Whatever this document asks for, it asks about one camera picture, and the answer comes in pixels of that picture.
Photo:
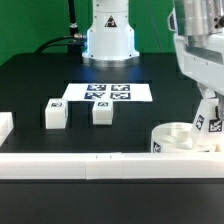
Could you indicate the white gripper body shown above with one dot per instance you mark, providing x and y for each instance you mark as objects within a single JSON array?
[{"x": 204, "y": 65}]

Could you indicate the white left fence bar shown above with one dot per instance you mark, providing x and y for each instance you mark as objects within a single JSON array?
[{"x": 6, "y": 125}]

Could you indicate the white marker sheet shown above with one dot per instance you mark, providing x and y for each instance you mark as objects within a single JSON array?
[{"x": 116, "y": 92}]

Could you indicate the white front fence bar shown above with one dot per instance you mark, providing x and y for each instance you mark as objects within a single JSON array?
[{"x": 121, "y": 166}]

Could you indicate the white fence bar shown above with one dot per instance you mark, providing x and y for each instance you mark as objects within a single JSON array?
[
  {"x": 6, "y": 125},
  {"x": 121, "y": 166}
]

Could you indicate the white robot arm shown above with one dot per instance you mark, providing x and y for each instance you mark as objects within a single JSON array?
[{"x": 198, "y": 27}]

